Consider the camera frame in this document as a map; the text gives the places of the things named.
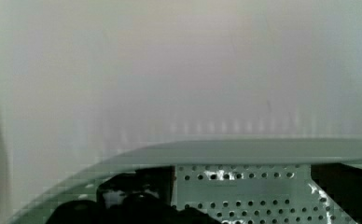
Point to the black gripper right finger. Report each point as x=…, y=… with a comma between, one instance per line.
x=343, y=184

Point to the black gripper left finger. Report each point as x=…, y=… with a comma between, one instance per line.
x=141, y=197

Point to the mint green oval strainer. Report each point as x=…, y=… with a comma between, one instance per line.
x=250, y=181

